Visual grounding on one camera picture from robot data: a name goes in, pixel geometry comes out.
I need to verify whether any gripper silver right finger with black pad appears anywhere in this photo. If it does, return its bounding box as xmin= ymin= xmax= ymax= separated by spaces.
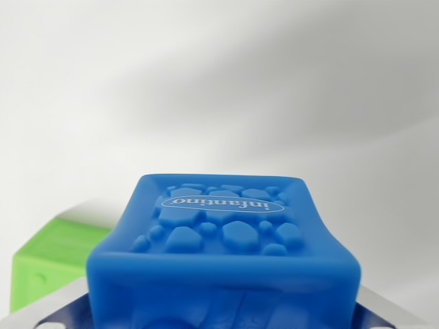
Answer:
xmin=356 ymin=284 xmax=427 ymax=329

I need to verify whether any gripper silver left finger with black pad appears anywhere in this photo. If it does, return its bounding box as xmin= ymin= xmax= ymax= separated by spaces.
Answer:
xmin=5 ymin=276 xmax=93 ymax=329

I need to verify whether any blue embossed rubber cube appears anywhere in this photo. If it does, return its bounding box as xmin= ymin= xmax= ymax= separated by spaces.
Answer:
xmin=85 ymin=173 xmax=364 ymax=329

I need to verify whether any green embossed rubber cube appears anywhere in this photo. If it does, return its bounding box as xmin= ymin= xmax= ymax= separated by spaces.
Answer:
xmin=10 ymin=218 xmax=112 ymax=304

